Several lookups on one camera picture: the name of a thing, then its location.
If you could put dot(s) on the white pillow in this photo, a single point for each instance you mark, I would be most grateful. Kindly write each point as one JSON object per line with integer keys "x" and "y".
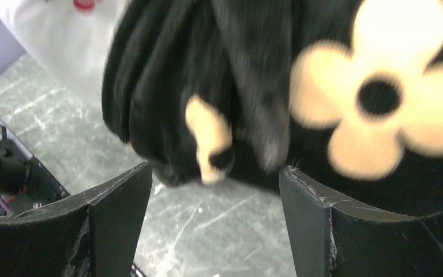
{"x": 70, "y": 39}

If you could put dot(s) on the black pillowcase with beige flowers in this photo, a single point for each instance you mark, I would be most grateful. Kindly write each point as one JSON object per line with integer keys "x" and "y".
{"x": 348, "y": 92}

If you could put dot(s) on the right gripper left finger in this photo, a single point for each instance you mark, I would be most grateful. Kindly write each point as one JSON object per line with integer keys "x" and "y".
{"x": 92, "y": 233}

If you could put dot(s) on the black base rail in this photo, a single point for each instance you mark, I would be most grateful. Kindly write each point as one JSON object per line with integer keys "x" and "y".
{"x": 25, "y": 183}

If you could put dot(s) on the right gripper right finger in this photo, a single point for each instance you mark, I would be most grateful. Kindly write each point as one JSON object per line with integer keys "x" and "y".
{"x": 332, "y": 234}

